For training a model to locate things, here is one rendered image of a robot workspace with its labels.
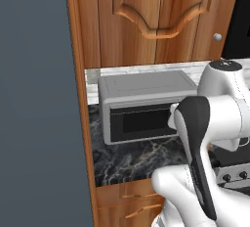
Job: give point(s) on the wooden cupboard side panel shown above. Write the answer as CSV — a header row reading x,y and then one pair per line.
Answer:
x,y
83,74

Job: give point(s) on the wooden cupboard door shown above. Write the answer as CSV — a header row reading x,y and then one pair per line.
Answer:
x,y
130,41

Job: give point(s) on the grey microwave oven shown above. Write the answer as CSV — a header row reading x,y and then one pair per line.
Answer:
x,y
140,90

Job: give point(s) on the wooden drawer front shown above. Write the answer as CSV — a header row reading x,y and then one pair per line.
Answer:
x,y
110,193
110,216

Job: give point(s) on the dark grey fridge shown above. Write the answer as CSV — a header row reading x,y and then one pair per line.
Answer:
x,y
35,107

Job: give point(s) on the black stove knob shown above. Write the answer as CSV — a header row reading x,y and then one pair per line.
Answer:
x,y
227,177
243,174

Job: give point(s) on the round silver cupboard knob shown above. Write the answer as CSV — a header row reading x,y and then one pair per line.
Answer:
x,y
217,36

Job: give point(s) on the silver stove with black hob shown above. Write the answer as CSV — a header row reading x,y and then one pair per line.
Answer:
x,y
232,159

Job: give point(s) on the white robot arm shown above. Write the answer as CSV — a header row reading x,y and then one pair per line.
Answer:
x,y
224,113

